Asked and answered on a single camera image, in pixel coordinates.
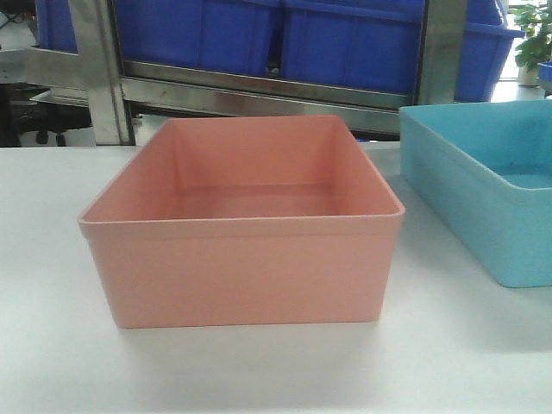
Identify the light blue plastic box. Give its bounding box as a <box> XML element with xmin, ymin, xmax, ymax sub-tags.
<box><xmin>399</xmin><ymin>99</ymin><xmax>551</xmax><ymax>288</ymax></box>

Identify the pink plastic box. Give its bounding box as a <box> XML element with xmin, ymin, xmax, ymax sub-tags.
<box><xmin>78</xmin><ymin>116</ymin><xmax>405</xmax><ymax>329</ymax></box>

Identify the black office chair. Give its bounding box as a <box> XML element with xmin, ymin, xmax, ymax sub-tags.
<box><xmin>1</xmin><ymin>83</ymin><xmax>91</xmax><ymax>147</ymax></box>

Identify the stainless steel shelf rack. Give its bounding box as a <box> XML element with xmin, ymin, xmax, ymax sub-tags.
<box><xmin>1</xmin><ymin>1</ymin><xmax>467</xmax><ymax>146</ymax></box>

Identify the dark blue bin left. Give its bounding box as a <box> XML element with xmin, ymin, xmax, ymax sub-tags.
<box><xmin>116</xmin><ymin>1</ymin><xmax>281</xmax><ymax>76</ymax></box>

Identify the green potted plant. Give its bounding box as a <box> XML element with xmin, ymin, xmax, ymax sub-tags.
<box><xmin>509</xmin><ymin>0</ymin><xmax>551</xmax><ymax>87</ymax></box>

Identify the dark blue bin right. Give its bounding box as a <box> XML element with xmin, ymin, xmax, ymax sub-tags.
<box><xmin>455</xmin><ymin>1</ymin><xmax>525</xmax><ymax>103</ymax></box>

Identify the dark blue bin centre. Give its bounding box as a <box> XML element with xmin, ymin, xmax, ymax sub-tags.
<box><xmin>280</xmin><ymin>1</ymin><xmax>424</xmax><ymax>95</ymax></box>

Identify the dark blue bin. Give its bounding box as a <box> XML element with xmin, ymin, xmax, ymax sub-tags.
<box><xmin>280</xmin><ymin>1</ymin><xmax>424</xmax><ymax>95</ymax></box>
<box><xmin>116</xmin><ymin>1</ymin><xmax>281</xmax><ymax>76</ymax></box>
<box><xmin>455</xmin><ymin>1</ymin><xmax>525</xmax><ymax>103</ymax></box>

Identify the small blue bin far right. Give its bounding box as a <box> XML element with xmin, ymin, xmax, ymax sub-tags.
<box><xmin>538</xmin><ymin>61</ymin><xmax>552</xmax><ymax>83</ymax></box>

